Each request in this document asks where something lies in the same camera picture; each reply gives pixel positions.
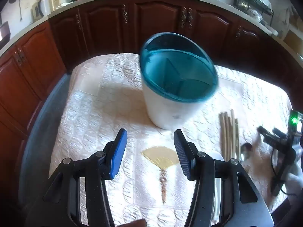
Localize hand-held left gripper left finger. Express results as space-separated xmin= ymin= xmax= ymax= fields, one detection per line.
xmin=43 ymin=128 xmax=128 ymax=227

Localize person's right hand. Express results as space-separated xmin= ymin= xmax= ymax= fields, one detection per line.
xmin=287 ymin=166 xmax=303 ymax=193

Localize brown wooden lower cabinets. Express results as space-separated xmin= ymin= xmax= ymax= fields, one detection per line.
xmin=0 ymin=0 xmax=303 ymax=147

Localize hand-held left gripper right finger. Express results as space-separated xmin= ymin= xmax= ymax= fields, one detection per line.
xmin=173 ymin=130 xmax=259 ymax=227

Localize white quilted tablecloth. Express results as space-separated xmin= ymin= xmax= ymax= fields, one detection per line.
xmin=48 ymin=52 xmax=293 ymax=227

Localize patterned bowl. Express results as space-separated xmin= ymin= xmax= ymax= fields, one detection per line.
xmin=248 ymin=9 xmax=264 ymax=21

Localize black wire dish rack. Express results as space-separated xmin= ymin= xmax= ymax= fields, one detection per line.
xmin=233 ymin=0 xmax=274 ymax=27

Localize person's left hand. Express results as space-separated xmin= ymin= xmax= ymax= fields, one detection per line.
xmin=118 ymin=219 xmax=148 ymax=227

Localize white teal-rimmed utensil holder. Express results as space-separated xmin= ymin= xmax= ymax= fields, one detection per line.
xmin=139 ymin=32 xmax=219 ymax=130

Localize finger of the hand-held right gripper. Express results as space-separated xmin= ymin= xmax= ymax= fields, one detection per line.
xmin=272 ymin=128 xmax=289 ymax=139
xmin=258 ymin=126 xmax=283 ymax=148

